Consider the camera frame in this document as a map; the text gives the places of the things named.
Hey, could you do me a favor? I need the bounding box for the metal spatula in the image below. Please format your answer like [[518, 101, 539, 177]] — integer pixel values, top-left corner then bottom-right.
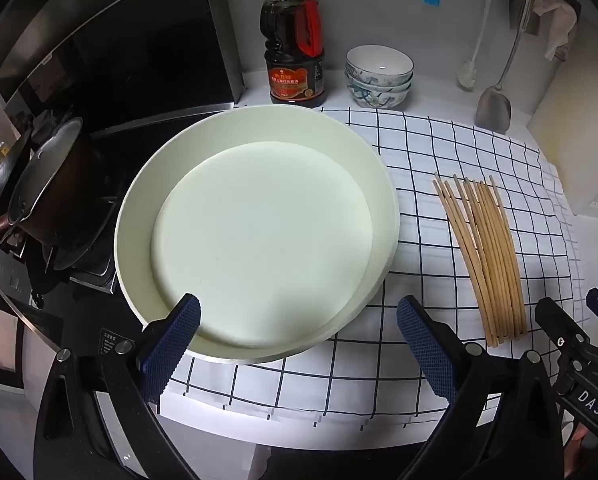
[[475, 0, 537, 134]]

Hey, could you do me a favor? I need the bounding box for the white checkered cloth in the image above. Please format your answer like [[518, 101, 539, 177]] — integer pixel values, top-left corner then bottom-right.
[[156, 106, 592, 418]]

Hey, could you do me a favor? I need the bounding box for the white cutting board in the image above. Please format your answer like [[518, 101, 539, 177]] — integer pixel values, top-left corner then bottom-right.
[[526, 45, 598, 233]]

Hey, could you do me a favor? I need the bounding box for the black steel range hood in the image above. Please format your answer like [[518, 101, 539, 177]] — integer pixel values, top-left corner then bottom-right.
[[0, 0, 245, 126]]

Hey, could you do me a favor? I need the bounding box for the stainless appliance front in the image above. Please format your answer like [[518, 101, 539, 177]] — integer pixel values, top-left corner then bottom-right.
[[0, 280, 44, 411]]

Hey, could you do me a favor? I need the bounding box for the metal pot lid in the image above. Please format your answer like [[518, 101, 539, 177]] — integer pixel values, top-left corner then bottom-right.
[[6, 117, 84, 226]]

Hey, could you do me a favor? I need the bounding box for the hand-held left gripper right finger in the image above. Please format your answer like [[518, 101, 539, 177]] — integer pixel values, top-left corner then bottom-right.
[[396, 295, 565, 480]]

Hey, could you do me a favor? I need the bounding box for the pile of wooden chopsticks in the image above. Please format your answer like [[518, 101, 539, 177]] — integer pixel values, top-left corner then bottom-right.
[[432, 172, 528, 348]]

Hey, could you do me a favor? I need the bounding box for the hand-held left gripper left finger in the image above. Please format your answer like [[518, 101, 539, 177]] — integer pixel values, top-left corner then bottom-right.
[[33, 292, 202, 480]]

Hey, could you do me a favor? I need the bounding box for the dark soy sauce bottle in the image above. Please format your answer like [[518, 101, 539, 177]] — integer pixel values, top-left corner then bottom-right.
[[259, 0, 326, 109]]

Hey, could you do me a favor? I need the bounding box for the white dish brush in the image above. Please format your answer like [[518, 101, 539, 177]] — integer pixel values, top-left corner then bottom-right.
[[456, 0, 497, 91]]

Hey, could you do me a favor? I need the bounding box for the dark cooking pot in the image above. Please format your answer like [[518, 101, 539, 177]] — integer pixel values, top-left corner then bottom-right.
[[0, 125, 124, 261]]

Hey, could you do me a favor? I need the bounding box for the white round tray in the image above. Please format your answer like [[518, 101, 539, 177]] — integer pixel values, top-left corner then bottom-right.
[[114, 104, 401, 365]]

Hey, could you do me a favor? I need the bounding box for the person's right hand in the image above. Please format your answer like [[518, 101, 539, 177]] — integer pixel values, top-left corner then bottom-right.
[[563, 424, 591, 480]]

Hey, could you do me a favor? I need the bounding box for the pale hanging rag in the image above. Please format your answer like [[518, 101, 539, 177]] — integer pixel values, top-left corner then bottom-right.
[[532, 0, 578, 62]]

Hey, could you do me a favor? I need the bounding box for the hanging cleaver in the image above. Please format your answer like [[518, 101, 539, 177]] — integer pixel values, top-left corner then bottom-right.
[[508, 0, 541, 37]]

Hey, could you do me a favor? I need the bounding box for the white blue floral bowl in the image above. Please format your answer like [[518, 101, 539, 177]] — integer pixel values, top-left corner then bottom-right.
[[345, 45, 414, 83], [346, 72, 413, 96], [348, 85, 411, 109]]

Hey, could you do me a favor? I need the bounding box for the black gas stove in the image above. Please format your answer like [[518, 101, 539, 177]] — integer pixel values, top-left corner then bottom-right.
[[0, 110, 130, 321]]

